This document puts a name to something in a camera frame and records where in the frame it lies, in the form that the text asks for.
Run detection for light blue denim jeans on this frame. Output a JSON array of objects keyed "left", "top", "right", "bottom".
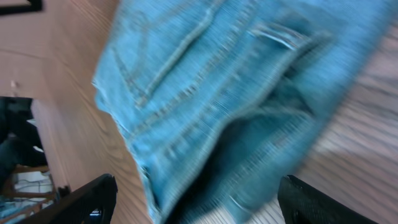
[{"left": 92, "top": 0, "right": 397, "bottom": 223}]

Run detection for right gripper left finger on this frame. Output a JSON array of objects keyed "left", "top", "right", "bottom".
[{"left": 18, "top": 174, "right": 118, "bottom": 224}]

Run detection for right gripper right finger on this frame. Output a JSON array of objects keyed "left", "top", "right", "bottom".
[{"left": 277, "top": 175, "right": 376, "bottom": 224}]

